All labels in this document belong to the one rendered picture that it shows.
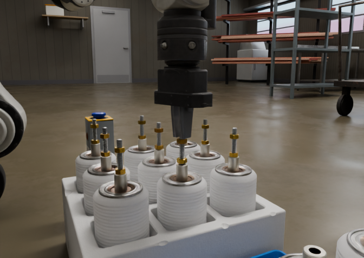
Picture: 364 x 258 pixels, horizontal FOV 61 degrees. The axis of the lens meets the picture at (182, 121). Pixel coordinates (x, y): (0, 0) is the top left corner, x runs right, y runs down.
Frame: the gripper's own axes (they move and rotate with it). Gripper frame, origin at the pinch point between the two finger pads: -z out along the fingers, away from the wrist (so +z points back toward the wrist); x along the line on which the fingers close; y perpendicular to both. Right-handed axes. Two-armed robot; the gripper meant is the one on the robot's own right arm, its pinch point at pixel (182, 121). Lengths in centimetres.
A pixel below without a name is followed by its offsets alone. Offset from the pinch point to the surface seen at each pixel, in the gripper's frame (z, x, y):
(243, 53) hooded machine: 52, 488, -823
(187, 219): -17.1, -3.8, 2.8
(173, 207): -14.8, -1.9, 4.3
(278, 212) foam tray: -18.3, -13.6, -13.5
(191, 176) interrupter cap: -11.0, -0.9, -1.7
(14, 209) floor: -36, 67, 8
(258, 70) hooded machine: 0, 438, -833
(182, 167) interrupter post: -8.4, -0.9, 0.7
